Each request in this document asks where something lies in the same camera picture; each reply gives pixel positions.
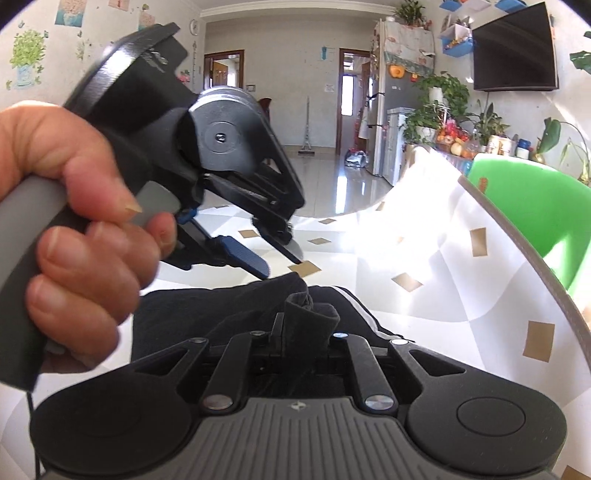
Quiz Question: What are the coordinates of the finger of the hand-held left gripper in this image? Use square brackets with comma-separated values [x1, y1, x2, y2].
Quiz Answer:
[161, 224, 271, 280]
[203, 113, 306, 265]

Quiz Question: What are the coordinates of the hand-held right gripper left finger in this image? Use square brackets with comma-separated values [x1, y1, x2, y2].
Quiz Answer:
[124, 313, 284, 412]

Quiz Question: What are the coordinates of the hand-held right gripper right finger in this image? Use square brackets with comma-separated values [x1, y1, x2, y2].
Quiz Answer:
[330, 331, 472, 412]

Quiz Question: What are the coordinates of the black t-shirt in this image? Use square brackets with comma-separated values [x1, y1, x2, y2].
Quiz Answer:
[130, 271, 416, 365]

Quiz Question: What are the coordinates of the person's left hand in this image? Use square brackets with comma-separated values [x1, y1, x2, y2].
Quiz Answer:
[0, 100, 178, 374]

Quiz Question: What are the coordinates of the grey white checkered tablecloth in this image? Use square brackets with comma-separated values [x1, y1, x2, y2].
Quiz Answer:
[0, 145, 591, 480]

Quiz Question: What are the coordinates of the silver refrigerator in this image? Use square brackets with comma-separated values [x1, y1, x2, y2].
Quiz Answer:
[369, 18, 437, 178]

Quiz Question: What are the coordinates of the fruit basket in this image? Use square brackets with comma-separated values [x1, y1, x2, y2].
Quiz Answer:
[434, 121, 476, 160]

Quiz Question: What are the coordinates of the green potted plant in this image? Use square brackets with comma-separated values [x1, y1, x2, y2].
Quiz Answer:
[402, 71, 469, 144]

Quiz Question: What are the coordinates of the green plastic chair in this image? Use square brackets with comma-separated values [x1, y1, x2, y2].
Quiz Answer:
[464, 153, 591, 296]

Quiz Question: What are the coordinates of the green plant wall sticker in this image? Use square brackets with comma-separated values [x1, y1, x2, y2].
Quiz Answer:
[7, 30, 49, 89]

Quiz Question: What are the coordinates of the wall television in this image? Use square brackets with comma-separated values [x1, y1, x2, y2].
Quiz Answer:
[471, 2, 559, 92]

